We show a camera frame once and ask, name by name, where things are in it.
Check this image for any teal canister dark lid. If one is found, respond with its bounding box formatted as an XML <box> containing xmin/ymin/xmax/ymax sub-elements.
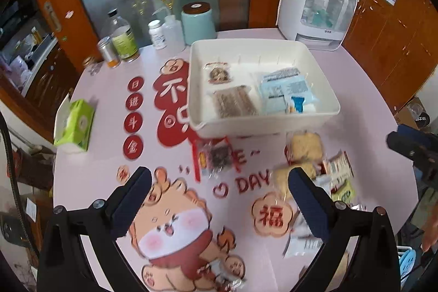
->
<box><xmin>181</xmin><ymin>1</ymin><xmax>218</xmax><ymax>46</ymax></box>

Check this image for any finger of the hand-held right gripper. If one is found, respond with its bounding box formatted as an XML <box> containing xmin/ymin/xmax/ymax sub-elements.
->
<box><xmin>387</xmin><ymin>124</ymin><xmax>438</xmax><ymax>164</ymax></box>

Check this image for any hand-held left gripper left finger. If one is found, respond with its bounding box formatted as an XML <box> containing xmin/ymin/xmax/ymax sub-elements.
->
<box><xmin>36</xmin><ymin>166</ymin><xmax>153</xmax><ymax>292</ymax></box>

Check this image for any green snack packet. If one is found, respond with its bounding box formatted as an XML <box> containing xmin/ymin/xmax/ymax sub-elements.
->
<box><xmin>330</xmin><ymin>180</ymin><xmax>355</xmax><ymax>205</ymax></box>

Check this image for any cardboard box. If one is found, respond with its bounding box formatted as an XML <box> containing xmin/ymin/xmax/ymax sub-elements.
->
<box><xmin>393</xmin><ymin>97</ymin><xmax>432</xmax><ymax>132</ymax></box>

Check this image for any pale rice cracker packet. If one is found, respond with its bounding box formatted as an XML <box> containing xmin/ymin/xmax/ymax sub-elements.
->
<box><xmin>286</xmin><ymin>131</ymin><xmax>324</xmax><ymax>164</ymax></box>
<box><xmin>270</xmin><ymin>162</ymin><xmax>319</xmax><ymax>200</ymax></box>

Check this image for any green tissue box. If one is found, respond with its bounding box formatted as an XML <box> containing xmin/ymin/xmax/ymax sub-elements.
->
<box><xmin>53</xmin><ymin>95</ymin><xmax>96</xmax><ymax>153</ymax></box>

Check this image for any white squeeze bottle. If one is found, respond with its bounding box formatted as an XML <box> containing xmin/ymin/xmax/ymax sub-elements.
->
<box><xmin>152</xmin><ymin>6</ymin><xmax>187</xmax><ymax>53</ymax></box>

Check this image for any orange white snack packet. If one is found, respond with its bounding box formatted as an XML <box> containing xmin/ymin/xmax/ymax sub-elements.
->
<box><xmin>322</xmin><ymin>151</ymin><xmax>355</xmax><ymax>186</ymax></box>

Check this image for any white printed snack packet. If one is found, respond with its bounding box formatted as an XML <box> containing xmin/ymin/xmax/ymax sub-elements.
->
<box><xmin>283</xmin><ymin>210</ymin><xmax>324</xmax><ymax>258</ymax></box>

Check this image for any person's right hand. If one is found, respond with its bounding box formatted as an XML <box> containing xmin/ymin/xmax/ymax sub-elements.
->
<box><xmin>422</xmin><ymin>206</ymin><xmax>438</xmax><ymax>252</ymax></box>

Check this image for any small blue white packet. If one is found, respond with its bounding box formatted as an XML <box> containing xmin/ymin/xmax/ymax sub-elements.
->
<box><xmin>286</xmin><ymin>94</ymin><xmax>319</xmax><ymax>115</ymax></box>

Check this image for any small glass jar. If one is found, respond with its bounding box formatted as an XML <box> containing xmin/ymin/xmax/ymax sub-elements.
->
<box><xmin>83</xmin><ymin>57</ymin><xmax>103</xmax><ymax>74</ymax></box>

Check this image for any dark snack packet red label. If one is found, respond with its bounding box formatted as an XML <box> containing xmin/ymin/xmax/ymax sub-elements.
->
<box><xmin>197</xmin><ymin>138</ymin><xmax>230</xmax><ymax>178</ymax></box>

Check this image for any black cable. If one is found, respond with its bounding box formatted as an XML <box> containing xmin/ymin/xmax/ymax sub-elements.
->
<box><xmin>0</xmin><ymin>114</ymin><xmax>38</xmax><ymax>258</ymax></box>

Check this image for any round print nut snack packet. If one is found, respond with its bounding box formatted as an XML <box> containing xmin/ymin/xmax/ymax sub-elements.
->
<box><xmin>206</xmin><ymin>61</ymin><xmax>230</xmax><ymax>85</ymax></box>

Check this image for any white countertop appliance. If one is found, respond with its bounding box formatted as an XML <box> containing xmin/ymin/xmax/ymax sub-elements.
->
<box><xmin>275</xmin><ymin>0</ymin><xmax>360</xmax><ymax>51</ymax></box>

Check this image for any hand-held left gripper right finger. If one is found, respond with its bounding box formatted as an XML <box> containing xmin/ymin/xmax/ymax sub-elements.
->
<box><xmin>287</xmin><ymin>167</ymin><xmax>401</xmax><ymax>292</ymax></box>

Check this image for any brown cereal bar packet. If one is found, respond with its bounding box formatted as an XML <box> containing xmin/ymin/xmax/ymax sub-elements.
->
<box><xmin>211</xmin><ymin>85</ymin><xmax>258</xmax><ymax>119</ymax></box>

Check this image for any white pill bottle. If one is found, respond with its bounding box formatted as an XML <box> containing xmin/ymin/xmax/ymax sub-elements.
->
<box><xmin>148</xmin><ymin>20</ymin><xmax>169</xmax><ymax>50</ymax></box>

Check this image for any light blue snack packet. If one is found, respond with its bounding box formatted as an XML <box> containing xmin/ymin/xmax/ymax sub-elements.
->
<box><xmin>258</xmin><ymin>87</ymin><xmax>288</xmax><ymax>115</ymax></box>
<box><xmin>253</xmin><ymin>68</ymin><xmax>309</xmax><ymax>97</ymax></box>

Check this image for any wooden cabinet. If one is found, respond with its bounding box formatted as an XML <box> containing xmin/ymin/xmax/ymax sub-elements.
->
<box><xmin>342</xmin><ymin>0</ymin><xmax>438</xmax><ymax>109</ymax></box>

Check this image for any small printed snack packet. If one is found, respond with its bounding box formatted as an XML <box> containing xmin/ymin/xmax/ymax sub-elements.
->
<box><xmin>198</xmin><ymin>261</ymin><xmax>247</xmax><ymax>292</ymax></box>

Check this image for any white plastic bin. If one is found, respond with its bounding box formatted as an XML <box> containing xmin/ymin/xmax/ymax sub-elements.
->
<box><xmin>188</xmin><ymin>38</ymin><xmax>342</xmax><ymax>139</ymax></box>

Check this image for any metal can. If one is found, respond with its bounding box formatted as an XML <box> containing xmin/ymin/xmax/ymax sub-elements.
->
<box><xmin>97</xmin><ymin>36</ymin><xmax>121</xmax><ymax>68</ymax></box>

